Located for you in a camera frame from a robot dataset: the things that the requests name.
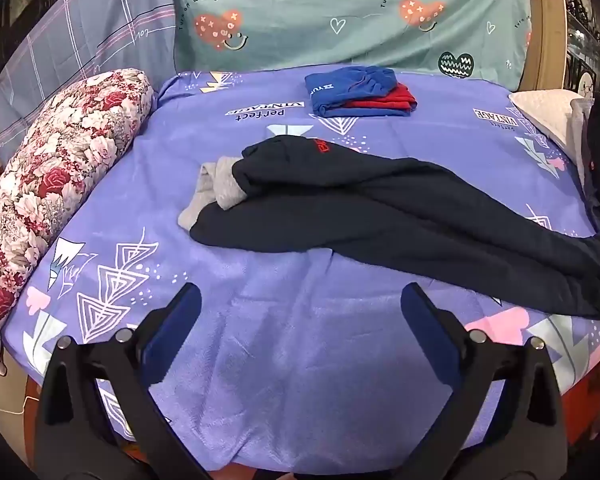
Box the teal heart print quilt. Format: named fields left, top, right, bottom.
left=171, top=0, right=533, bottom=91

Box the white pillow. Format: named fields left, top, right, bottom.
left=508, top=90, right=586, bottom=161

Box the purple printed bed sheet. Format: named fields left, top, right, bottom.
left=0, top=67, right=600, bottom=472

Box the floral bolster pillow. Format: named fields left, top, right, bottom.
left=0, top=67, right=156, bottom=378

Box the grey plaid pillow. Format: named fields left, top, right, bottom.
left=0, top=0, right=181, bottom=166

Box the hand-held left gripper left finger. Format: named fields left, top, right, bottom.
left=34, top=282, right=212, bottom=480

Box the grey garment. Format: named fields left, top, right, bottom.
left=570, top=97, right=596, bottom=188

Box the black hoodie with grey lining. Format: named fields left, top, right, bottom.
left=177, top=135, right=600, bottom=321

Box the folded red garment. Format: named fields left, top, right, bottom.
left=342, top=82, right=417, bottom=111

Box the folded blue garment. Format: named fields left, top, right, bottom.
left=304, top=66, right=418, bottom=118

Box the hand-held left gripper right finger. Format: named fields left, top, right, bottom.
left=400, top=282, right=568, bottom=480

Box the red wooden bed frame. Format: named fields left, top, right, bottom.
left=562, top=355, right=600, bottom=443

